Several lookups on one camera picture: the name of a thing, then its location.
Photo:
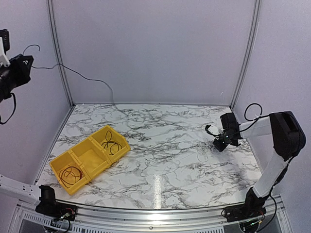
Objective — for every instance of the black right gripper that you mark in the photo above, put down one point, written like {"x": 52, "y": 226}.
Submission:
{"x": 220, "y": 147}

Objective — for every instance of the aluminium front rail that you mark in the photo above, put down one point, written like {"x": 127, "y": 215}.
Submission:
{"x": 95, "y": 219}

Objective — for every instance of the right frame post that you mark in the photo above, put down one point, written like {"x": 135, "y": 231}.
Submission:
{"x": 248, "y": 52}

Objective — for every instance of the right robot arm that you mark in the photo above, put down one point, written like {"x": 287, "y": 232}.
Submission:
{"x": 288, "y": 140}

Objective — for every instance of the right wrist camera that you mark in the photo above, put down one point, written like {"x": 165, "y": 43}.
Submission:
{"x": 213, "y": 130}

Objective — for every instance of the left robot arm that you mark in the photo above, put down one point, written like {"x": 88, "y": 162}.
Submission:
{"x": 15, "y": 188}

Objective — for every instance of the yellow bin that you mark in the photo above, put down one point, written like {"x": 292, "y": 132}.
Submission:
{"x": 91, "y": 156}
{"x": 114, "y": 144}
{"x": 69, "y": 173}

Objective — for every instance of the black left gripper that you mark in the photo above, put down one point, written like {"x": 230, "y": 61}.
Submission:
{"x": 24, "y": 73}

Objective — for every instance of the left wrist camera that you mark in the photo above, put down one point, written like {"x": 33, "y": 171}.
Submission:
{"x": 4, "y": 47}

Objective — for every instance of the left frame post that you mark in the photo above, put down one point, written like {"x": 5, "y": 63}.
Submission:
{"x": 57, "y": 50}

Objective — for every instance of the frame post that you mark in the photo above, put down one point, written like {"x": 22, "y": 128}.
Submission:
{"x": 248, "y": 52}
{"x": 57, "y": 50}

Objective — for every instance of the yellow bin left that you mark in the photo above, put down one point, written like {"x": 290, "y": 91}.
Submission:
{"x": 69, "y": 173}

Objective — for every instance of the yellow bin middle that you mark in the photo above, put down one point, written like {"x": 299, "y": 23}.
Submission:
{"x": 91, "y": 156}

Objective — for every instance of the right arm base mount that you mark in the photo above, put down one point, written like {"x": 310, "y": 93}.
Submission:
{"x": 243, "y": 208}

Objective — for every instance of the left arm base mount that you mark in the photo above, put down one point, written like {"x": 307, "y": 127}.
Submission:
{"x": 50, "y": 207}

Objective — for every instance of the yellow bin right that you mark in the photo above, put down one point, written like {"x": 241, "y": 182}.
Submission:
{"x": 114, "y": 144}

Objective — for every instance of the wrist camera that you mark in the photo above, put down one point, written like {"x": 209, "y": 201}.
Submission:
{"x": 4, "y": 47}
{"x": 213, "y": 130}

